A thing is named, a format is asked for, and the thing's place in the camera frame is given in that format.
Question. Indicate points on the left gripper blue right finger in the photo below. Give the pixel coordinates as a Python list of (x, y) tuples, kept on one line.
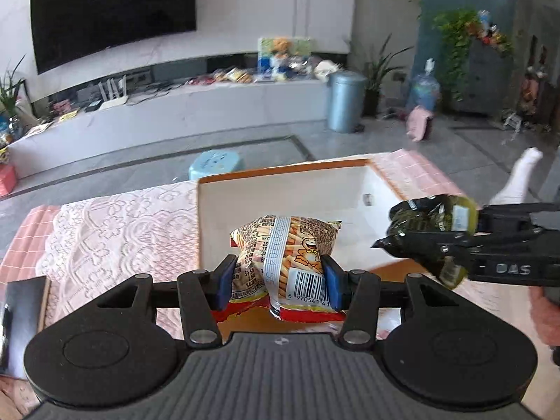
[(337, 283)]

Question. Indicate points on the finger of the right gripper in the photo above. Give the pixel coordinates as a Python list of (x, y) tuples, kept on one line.
[(422, 212), (415, 244)]

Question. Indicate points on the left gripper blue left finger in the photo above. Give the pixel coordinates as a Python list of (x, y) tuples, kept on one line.
[(222, 279)]

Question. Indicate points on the dark green snack packet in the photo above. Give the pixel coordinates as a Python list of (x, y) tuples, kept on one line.
[(416, 228)]

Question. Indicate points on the yellow striped snack packet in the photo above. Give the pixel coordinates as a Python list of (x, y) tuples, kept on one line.
[(279, 265)]

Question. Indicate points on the person's right hand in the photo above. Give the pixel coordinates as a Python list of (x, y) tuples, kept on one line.
[(545, 316)]

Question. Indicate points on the white sock foot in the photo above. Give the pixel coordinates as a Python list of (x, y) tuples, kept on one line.
[(517, 186)]

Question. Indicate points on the orange cardboard box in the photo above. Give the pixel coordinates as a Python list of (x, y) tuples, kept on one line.
[(357, 192)]

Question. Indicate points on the light blue plastic stool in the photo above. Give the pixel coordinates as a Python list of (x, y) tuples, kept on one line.
[(215, 162)]

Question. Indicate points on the blue water bottle jug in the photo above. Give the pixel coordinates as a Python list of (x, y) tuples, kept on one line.
[(425, 89)]

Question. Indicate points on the dark grey cabinet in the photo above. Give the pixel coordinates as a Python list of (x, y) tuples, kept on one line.
[(485, 84)]

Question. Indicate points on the pink lace tablecloth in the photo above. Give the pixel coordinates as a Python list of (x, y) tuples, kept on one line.
[(87, 247)]

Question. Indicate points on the potted green plant right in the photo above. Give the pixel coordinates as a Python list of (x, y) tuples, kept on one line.
[(376, 65)]

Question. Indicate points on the hanging ivy plant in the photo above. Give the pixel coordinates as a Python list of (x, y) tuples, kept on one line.
[(458, 29)]

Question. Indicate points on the black notebook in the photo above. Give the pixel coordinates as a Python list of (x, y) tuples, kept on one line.
[(22, 318)]

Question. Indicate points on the white tv console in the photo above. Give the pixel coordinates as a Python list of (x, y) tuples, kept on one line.
[(185, 111)]

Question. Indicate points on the white wifi router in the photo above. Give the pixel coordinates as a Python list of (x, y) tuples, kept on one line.
[(113, 92)]

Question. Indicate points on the teddy bear with card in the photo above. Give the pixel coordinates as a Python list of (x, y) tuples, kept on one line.
[(284, 58)]

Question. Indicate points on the potted plant left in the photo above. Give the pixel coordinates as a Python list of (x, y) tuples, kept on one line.
[(10, 91)]

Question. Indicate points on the black wall television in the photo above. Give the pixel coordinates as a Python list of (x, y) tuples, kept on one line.
[(66, 30)]

